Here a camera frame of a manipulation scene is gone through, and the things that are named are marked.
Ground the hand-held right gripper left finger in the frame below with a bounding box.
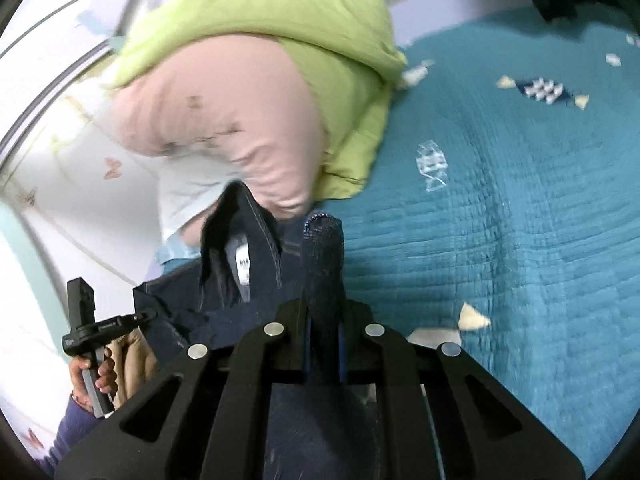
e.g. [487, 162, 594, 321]
[54, 300, 313, 480]

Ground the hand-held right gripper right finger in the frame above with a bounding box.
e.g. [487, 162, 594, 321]
[338, 300, 587, 480]

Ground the navy blue garment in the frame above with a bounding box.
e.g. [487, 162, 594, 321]
[131, 182, 382, 480]

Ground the person's left forearm purple sleeve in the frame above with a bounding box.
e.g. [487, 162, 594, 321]
[36, 394, 110, 479]

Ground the person's left hand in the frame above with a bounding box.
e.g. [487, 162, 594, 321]
[69, 347, 120, 413]

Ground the beige cloth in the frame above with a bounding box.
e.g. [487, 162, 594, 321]
[111, 334, 160, 407]

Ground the light blue cloth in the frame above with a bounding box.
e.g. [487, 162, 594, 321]
[155, 234, 202, 267]

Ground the white cloth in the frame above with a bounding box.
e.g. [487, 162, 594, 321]
[156, 157, 242, 247]

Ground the teal patterned bedspread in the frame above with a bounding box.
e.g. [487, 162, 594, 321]
[305, 7, 640, 480]

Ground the green quilt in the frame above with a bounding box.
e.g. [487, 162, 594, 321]
[104, 0, 410, 202]

